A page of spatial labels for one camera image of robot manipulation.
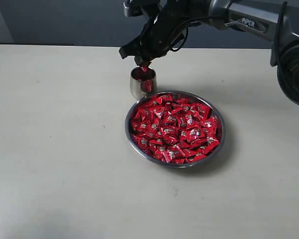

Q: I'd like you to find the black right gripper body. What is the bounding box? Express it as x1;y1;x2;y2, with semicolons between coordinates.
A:
139;4;188;59

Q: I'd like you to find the stainless steel cup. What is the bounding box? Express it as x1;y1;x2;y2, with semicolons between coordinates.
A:
130;67;157;99

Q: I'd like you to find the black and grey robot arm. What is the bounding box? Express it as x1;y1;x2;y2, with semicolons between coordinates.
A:
119;0;299;105

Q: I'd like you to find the red wrapped candy pile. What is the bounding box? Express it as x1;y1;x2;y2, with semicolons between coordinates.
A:
130;93;222;164

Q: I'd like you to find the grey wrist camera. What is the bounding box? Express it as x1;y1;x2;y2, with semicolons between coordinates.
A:
123;0;162;17

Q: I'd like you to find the round stainless steel plate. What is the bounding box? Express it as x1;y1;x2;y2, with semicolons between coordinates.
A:
124;90;227;169

